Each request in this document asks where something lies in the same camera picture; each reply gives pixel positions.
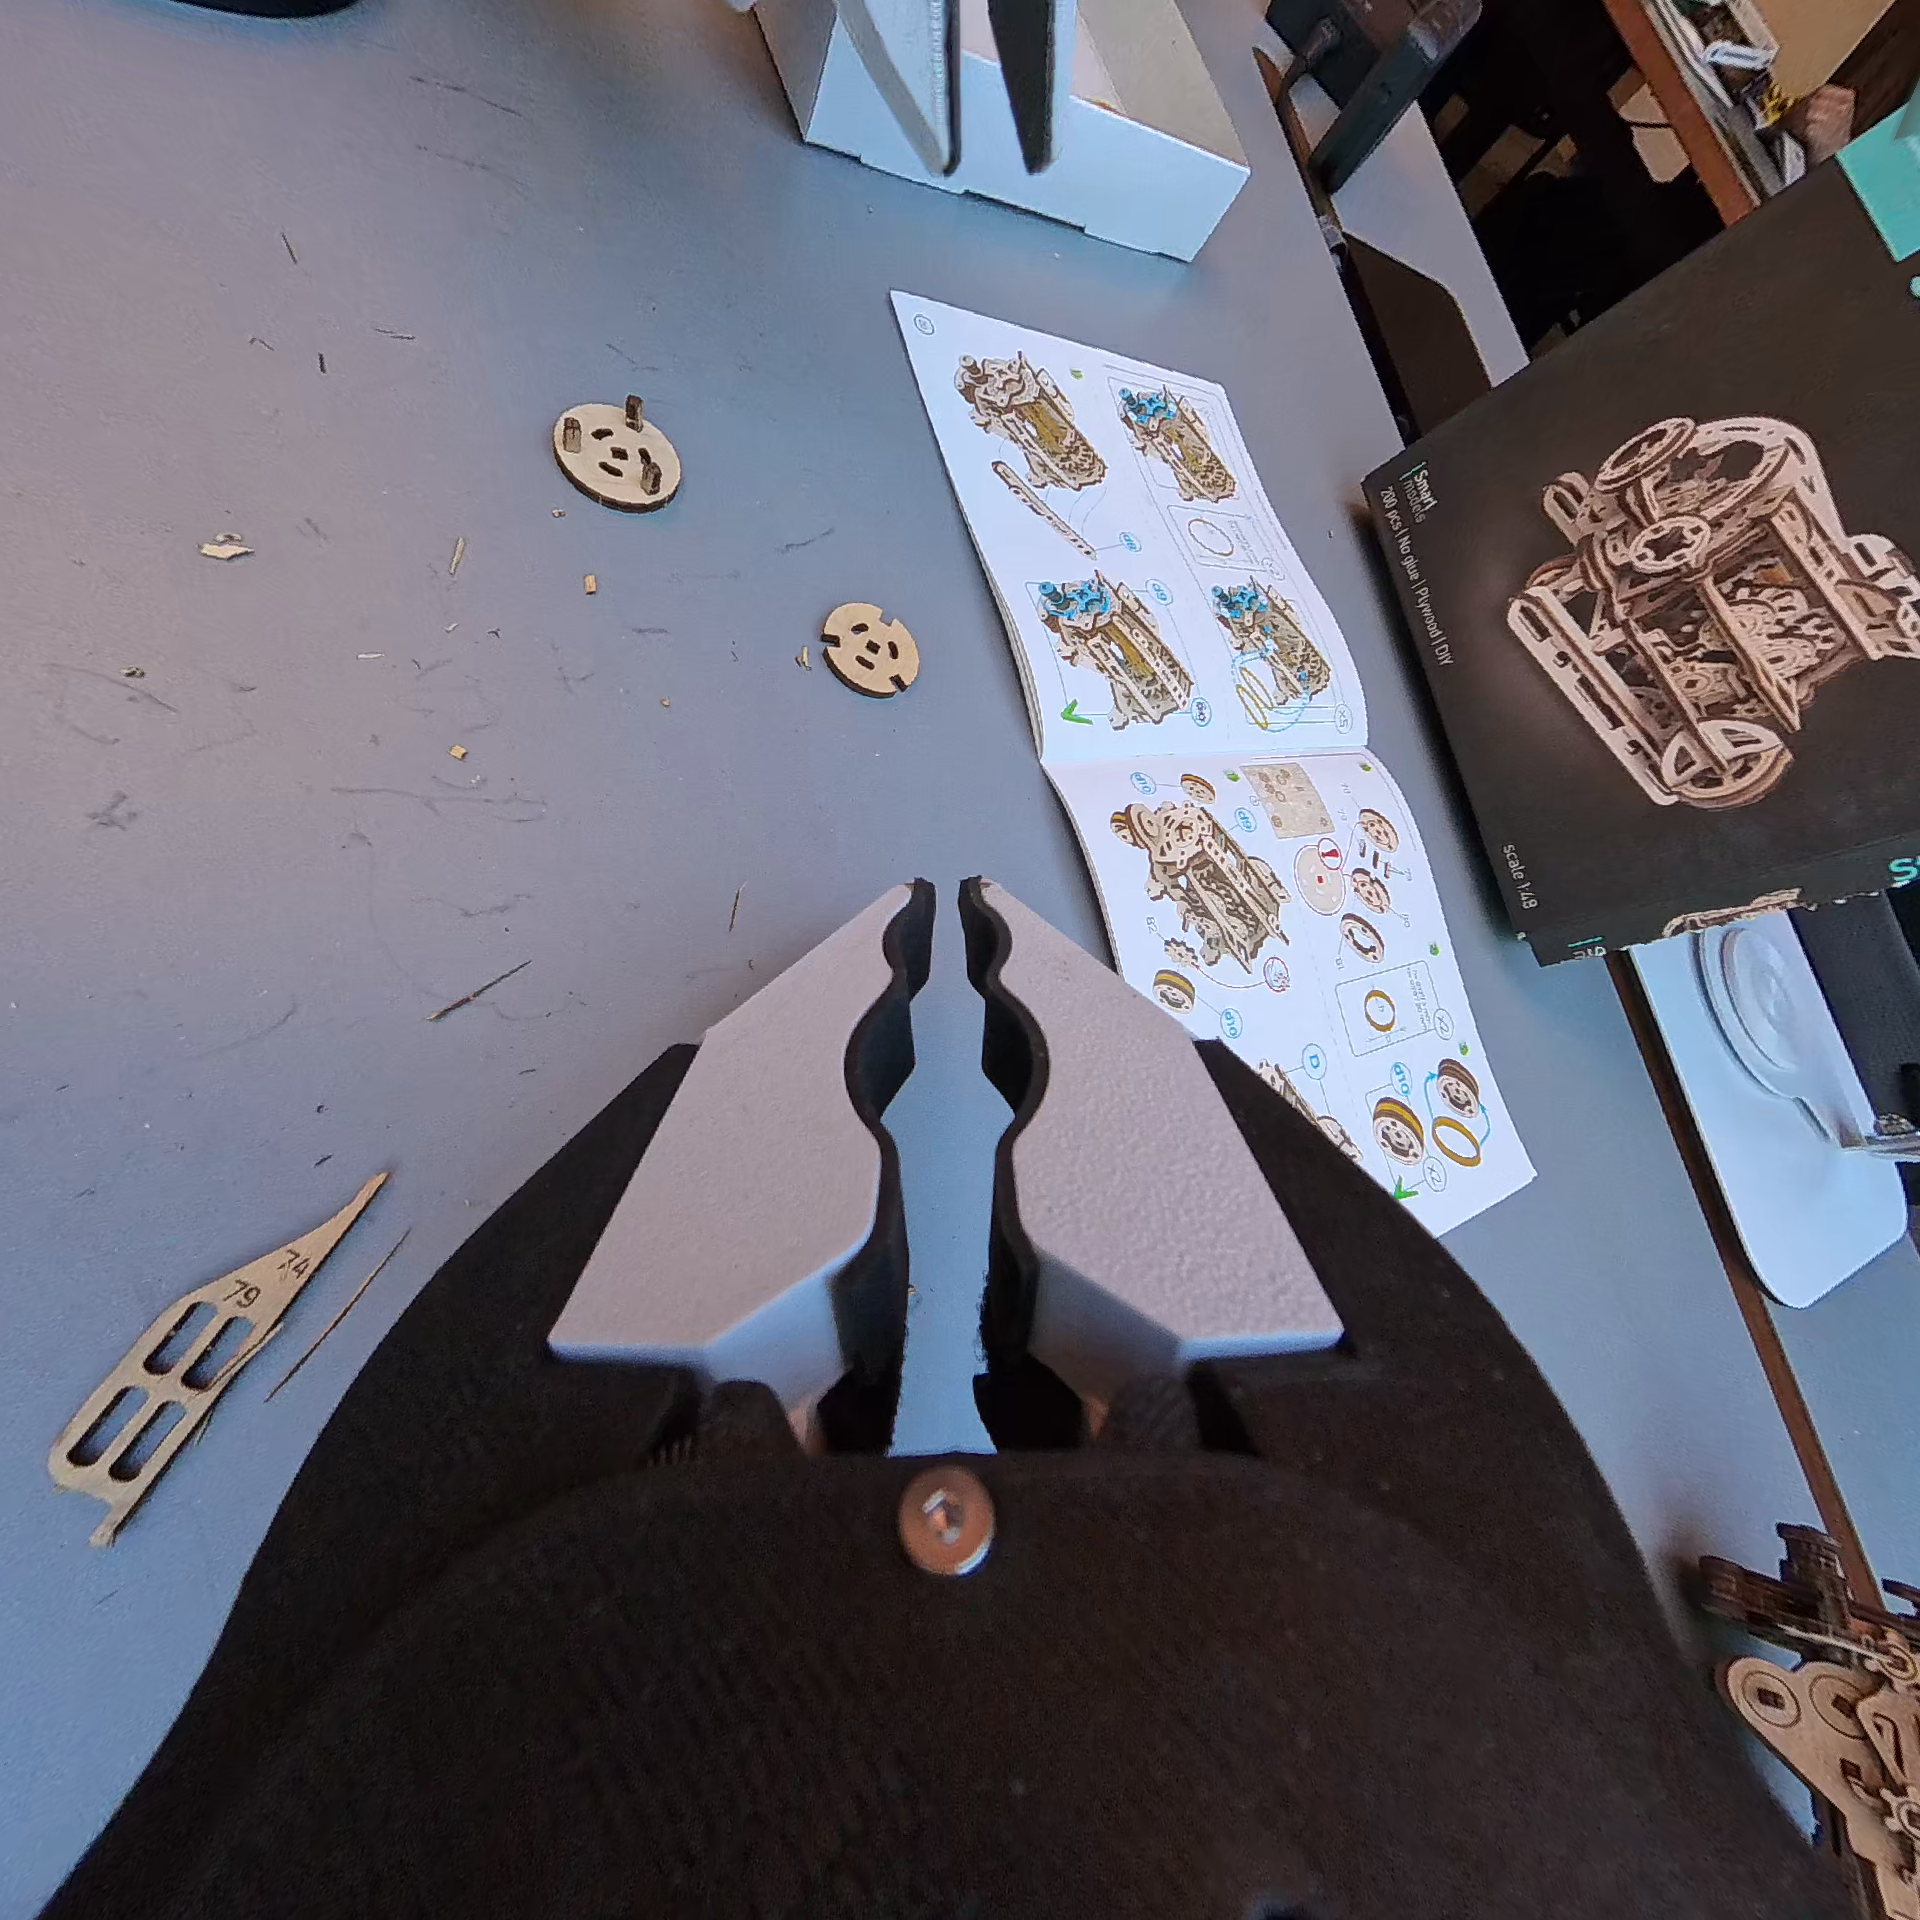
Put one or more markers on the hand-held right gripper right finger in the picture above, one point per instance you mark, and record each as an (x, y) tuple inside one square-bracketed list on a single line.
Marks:
[(1171, 1201)]

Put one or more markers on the assembled wooden model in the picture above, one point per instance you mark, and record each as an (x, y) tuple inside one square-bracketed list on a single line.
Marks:
[(1845, 1723)]

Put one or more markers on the thin wooden splinter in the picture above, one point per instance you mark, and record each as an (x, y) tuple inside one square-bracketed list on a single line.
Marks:
[(480, 990), (340, 1316)]

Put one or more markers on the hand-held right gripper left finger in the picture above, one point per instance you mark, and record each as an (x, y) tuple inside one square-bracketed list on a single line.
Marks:
[(734, 1201)]

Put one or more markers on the notched round wooden disc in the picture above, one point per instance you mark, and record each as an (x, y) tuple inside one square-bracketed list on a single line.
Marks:
[(848, 667)]

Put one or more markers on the grey desk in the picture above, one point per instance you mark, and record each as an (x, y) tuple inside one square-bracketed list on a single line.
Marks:
[(451, 826)]

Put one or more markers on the slotted wooden offcut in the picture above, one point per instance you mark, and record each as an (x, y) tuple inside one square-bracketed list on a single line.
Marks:
[(248, 1298)]

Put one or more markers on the black model kit box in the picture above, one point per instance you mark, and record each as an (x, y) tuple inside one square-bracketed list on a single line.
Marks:
[(1651, 451)]

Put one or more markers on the round wooden disc with holes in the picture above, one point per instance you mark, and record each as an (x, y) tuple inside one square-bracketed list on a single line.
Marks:
[(599, 465)]

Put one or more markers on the white cardboard box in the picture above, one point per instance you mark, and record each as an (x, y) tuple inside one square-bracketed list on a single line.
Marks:
[(1141, 166)]

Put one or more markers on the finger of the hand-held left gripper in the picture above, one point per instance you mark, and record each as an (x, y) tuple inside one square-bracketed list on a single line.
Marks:
[(1031, 75), (902, 59)]

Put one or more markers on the illustrated instruction booklet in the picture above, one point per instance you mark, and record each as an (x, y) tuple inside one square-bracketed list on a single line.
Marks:
[(1200, 600)]

